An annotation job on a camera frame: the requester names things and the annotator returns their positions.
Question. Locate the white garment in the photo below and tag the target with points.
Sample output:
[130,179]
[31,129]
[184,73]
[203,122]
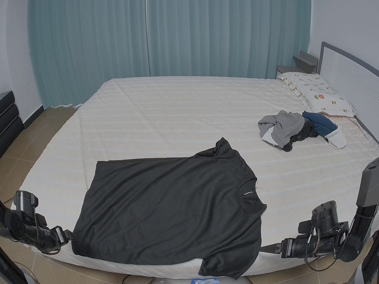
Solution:
[337,140]
[268,137]

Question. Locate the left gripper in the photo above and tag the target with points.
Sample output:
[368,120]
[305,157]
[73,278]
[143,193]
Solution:
[51,240]

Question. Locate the white printed pillow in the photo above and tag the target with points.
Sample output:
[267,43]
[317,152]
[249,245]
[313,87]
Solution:
[316,90]

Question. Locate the black garment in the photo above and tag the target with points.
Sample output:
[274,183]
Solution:
[305,132]

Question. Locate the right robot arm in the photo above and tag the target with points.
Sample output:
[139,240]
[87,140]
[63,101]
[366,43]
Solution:
[367,188]

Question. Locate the black T-shirt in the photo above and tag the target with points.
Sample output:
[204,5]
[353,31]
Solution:
[165,206]

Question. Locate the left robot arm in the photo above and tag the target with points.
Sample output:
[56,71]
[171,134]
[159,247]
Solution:
[17,226]

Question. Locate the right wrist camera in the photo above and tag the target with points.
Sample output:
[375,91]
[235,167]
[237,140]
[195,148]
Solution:
[305,227]

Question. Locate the grey garment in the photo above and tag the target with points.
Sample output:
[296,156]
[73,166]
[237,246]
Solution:
[284,123]

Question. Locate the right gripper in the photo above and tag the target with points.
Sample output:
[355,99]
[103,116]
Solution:
[299,247]

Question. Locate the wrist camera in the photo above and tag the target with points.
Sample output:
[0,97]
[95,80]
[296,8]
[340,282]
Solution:
[42,220]
[305,227]

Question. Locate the black chest of drawers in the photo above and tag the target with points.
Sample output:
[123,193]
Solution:
[9,120]

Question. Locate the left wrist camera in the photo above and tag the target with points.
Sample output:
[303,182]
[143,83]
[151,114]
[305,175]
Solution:
[42,220]

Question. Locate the dark blue garment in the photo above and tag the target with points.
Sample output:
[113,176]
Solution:
[322,124]

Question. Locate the grey bedside table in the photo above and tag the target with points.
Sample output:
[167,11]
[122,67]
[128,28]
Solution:
[305,59]

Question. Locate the bed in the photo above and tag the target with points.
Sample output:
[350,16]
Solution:
[177,114]

